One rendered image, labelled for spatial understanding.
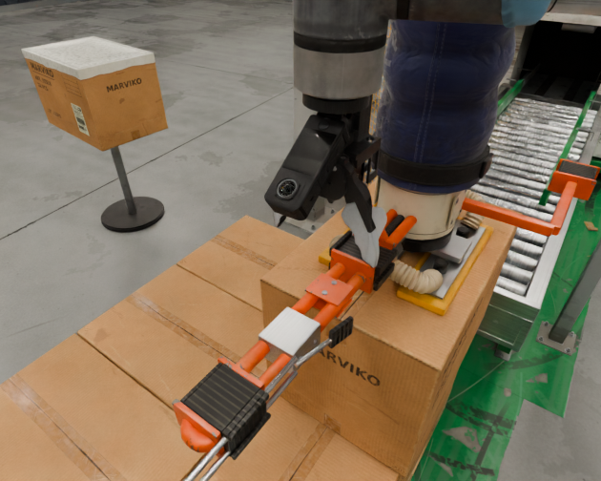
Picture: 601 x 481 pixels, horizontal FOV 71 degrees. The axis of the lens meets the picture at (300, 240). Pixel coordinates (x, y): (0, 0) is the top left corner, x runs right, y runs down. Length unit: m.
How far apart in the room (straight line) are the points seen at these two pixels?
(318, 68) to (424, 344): 0.55
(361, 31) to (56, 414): 1.17
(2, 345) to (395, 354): 1.96
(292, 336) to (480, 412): 1.41
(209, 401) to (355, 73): 0.39
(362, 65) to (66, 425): 1.12
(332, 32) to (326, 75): 0.04
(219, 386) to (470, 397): 1.52
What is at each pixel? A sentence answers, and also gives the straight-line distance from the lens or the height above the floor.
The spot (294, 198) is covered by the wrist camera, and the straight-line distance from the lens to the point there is 0.42.
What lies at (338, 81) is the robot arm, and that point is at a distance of 0.42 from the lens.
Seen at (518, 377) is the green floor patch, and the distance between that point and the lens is 2.11.
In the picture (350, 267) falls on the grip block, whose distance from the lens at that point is 0.72.
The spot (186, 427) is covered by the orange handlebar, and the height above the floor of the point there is 1.09.
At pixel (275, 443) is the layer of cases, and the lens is 1.14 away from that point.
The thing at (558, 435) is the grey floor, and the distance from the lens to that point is 2.01.
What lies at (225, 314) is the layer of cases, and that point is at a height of 0.54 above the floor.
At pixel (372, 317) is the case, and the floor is 0.95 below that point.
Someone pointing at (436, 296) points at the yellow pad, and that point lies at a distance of 0.87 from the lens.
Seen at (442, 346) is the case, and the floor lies 0.95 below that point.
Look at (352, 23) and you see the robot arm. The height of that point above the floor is 1.48.
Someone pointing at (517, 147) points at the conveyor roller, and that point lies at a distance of 2.69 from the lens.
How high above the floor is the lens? 1.55
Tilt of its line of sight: 37 degrees down
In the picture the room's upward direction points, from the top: straight up
